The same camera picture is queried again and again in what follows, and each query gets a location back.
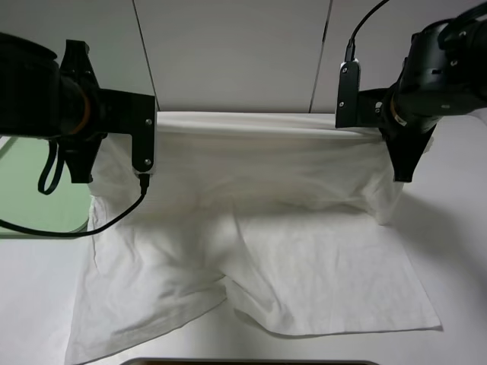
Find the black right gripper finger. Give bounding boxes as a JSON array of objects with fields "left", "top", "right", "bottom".
[{"left": 385, "top": 126, "right": 435, "bottom": 183}]

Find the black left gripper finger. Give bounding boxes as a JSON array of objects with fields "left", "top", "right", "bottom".
[
  {"left": 60, "top": 133, "right": 106, "bottom": 184},
  {"left": 60, "top": 40, "right": 100, "bottom": 88}
]

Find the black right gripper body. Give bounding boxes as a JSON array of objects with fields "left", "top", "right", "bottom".
[{"left": 376, "top": 85, "right": 441, "bottom": 133}]

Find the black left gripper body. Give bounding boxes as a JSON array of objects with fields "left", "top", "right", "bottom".
[{"left": 53, "top": 78, "right": 108, "bottom": 139}]

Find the white short sleeve shirt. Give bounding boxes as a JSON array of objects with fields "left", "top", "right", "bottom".
[{"left": 66, "top": 112, "right": 441, "bottom": 363}]

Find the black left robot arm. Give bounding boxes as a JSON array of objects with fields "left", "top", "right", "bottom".
[{"left": 1, "top": 33, "right": 105, "bottom": 183}]

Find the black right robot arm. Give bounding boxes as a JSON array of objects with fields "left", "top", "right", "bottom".
[{"left": 381, "top": 3, "right": 486, "bottom": 183}]

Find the green plastic tray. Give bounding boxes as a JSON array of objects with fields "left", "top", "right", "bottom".
[{"left": 1, "top": 138, "right": 91, "bottom": 232}]

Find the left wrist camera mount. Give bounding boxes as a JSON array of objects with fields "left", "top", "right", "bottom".
[{"left": 98, "top": 89, "right": 157, "bottom": 174}]

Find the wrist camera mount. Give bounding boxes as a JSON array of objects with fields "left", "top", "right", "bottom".
[
  {"left": 335, "top": 59, "right": 389, "bottom": 129},
  {"left": 98, "top": 89, "right": 157, "bottom": 174}
]

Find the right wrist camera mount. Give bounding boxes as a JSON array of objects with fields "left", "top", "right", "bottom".
[{"left": 335, "top": 59, "right": 389, "bottom": 129}]

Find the black left camera cable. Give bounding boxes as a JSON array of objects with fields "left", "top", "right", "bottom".
[{"left": 0, "top": 173, "right": 151, "bottom": 239}]

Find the black camera cable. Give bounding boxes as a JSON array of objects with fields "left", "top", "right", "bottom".
[
  {"left": 0, "top": 173, "right": 151, "bottom": 239},
  {"left": 344, "top": 0, "right": 393, "bottom": 62}
]

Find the black right camera cable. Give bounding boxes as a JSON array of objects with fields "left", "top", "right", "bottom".
[{"left": 344, "top": 0, "right": 393, "bottom": 62}]

